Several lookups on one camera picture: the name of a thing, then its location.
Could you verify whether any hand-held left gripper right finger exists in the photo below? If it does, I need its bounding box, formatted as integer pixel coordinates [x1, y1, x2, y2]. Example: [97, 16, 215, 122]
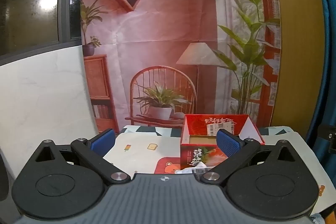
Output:
[200, 129, 300, 186]

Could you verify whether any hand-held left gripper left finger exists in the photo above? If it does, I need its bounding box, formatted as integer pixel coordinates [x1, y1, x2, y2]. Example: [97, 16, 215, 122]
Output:
[33, 128, 132, 187]

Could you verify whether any red strawberry print box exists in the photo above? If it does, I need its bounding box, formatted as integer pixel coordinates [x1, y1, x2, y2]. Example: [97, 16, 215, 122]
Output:
[180, 113, 265, 171]

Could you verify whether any clear packet with black contents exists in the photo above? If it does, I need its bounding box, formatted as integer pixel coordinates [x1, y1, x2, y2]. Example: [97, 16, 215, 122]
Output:
[175, 164, 216, 176]

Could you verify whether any printed cartoon tablecloth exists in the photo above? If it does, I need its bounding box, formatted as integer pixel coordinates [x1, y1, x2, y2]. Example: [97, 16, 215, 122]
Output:
[103, 124, 332, 216]

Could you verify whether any dark object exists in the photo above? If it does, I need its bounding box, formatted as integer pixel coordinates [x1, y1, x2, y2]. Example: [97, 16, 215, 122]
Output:
[0, 154, 9, 201]

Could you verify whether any dark window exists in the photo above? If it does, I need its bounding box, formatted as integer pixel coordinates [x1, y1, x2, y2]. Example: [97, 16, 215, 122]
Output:
[0, 0, 83, 64]

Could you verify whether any wall poster of room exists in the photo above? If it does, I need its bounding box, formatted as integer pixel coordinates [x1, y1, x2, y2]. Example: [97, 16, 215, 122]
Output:
[79, 0, 282, 134]

